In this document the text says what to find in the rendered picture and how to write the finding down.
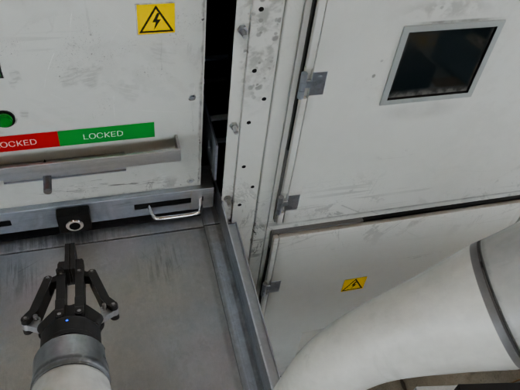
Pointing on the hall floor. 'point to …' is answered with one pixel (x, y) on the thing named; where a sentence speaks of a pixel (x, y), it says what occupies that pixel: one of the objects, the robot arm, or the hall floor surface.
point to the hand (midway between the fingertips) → (70, 263)
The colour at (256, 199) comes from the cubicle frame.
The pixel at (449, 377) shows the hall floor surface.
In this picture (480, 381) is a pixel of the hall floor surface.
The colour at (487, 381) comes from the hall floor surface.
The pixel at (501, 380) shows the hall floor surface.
